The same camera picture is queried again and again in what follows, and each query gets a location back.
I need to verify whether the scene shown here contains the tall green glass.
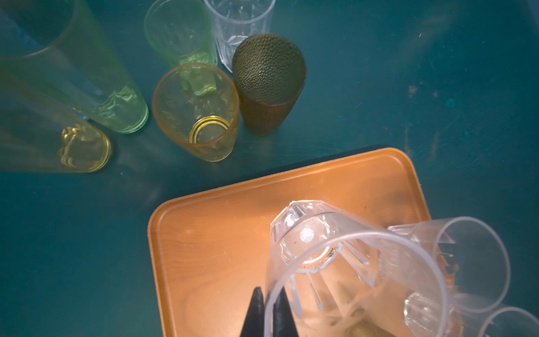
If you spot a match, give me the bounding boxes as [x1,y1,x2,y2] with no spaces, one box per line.
[1,1,149,134]

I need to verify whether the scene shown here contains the clear faceted glass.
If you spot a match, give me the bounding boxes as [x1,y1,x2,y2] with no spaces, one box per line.
[460,306,538,337]
[387,216,511,313]
[264,200,449,336]
[204,0,276,71]

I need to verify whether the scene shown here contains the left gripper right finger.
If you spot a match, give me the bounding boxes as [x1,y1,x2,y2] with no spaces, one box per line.
[272,288,299,337]

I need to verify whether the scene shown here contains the dark olive textured cup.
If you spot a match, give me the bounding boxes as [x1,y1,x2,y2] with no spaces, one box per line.
[232,33,307,136]

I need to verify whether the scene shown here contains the orange plastic tray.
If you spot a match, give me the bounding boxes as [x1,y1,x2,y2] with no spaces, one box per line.
[147,148,430,336]

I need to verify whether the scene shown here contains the clear faceted glass back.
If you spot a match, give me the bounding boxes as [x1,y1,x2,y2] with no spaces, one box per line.
[204,0,276,71]

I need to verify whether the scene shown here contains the short green glass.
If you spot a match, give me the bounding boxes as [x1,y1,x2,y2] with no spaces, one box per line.
[144,0,218,67]

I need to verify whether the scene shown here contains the tall amber glass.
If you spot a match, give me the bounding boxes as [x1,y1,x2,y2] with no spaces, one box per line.
[1,74,112,173]

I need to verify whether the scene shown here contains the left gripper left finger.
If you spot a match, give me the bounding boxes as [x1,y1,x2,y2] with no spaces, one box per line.
[240,287,265,337]

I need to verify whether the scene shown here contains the short yellow glass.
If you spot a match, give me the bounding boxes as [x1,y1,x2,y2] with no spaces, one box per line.
[152,63,239,162]

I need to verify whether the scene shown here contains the small olive textured cup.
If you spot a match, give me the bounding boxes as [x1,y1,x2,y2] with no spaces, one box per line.
[345,319,394,337]

